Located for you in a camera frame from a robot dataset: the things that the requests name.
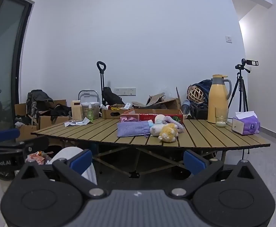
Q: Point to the dark blue cloth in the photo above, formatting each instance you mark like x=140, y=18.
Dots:
x=206, y=87

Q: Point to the white lotion bottle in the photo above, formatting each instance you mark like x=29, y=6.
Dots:
x=127, y=105

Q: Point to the black bag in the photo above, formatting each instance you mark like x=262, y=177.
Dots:
x=112, y=97

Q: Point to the red cardboard box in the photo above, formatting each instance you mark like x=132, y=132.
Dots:
x=145, y=117

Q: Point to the yellow plush toy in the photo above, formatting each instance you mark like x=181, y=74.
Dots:
x=168, y=132

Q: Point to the small silver foil pack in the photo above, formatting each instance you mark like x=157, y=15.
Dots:
x=77, y=122

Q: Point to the white plush toy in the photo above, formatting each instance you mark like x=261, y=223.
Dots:
x=155, y=128

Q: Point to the grey backpack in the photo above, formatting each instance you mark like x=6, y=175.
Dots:
x=38, y=100

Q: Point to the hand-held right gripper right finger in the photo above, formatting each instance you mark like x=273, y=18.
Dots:
x=194, y=162

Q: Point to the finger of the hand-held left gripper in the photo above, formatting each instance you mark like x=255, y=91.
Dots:
x=6, y=134
x=34, y=144

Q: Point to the purple cloth pouch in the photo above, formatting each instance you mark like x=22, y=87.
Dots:
x=133, y=128

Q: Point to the green spray bottle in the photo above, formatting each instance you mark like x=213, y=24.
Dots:
x=90, y=113

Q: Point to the glass cup with candle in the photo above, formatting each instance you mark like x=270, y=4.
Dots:
x=221, y=118

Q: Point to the clear grain container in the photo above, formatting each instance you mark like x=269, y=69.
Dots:
x=95, y=111

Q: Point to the white folding stool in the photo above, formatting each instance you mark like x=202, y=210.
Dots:
x=88, y=94

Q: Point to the rattan ball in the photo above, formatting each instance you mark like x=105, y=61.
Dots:
x=195, y=94

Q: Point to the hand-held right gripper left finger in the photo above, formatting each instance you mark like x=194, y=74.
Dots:
x=81, y=162

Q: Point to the black cloth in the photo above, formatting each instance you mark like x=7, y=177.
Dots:
x=61, y=111

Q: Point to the light blue soft item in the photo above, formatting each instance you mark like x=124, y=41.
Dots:
x=150, y=123

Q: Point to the white wall outlet strip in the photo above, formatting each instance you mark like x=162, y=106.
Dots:
x=125, y=91

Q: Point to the yellow thermos jug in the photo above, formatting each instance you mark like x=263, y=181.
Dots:
x=217, y=99

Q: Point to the black tripod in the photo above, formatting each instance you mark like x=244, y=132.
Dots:
x=240, y=89

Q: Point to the large open cardboard box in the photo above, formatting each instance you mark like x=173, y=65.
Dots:
x=168, y=104

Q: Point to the red snack wrapper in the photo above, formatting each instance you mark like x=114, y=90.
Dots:
x=36, y=158

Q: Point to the purple tissue pack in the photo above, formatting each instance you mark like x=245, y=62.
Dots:
x=246, y=125

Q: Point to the lilac plush toy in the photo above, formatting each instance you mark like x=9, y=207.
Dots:
x=175, y=120

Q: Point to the blue water bottle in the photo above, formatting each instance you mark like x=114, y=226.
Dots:
x=185, y=106

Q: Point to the glass sliding door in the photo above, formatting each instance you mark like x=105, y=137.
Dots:
x=3, y=63

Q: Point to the pink soft item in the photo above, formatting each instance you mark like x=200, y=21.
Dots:
x=128, y=118

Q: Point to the white paper sheet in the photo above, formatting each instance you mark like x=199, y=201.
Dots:
x=69, y=124

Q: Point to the brown cardboard tray box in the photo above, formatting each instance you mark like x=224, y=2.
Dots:
x=114, y=114

